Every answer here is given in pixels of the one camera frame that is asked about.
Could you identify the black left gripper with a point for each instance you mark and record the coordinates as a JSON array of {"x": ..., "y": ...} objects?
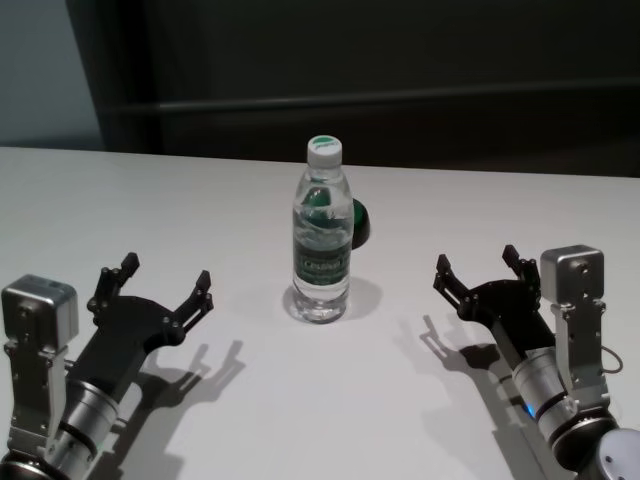
[{"x": 125, "y": 340}]

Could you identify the clear water bottle green label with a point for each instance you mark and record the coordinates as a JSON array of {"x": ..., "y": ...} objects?
[{"x": 320, "y": 265}]

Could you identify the green YES button black base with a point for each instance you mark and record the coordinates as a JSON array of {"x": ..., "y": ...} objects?
[{"x": 361, "y": 225}]

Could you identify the grey horizontal wall rail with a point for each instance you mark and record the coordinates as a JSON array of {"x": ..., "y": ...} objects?
[{"x": 400, "y": 105}]

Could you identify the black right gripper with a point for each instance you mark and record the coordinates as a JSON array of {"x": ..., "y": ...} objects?
[{"x": 510, "y": 310}]

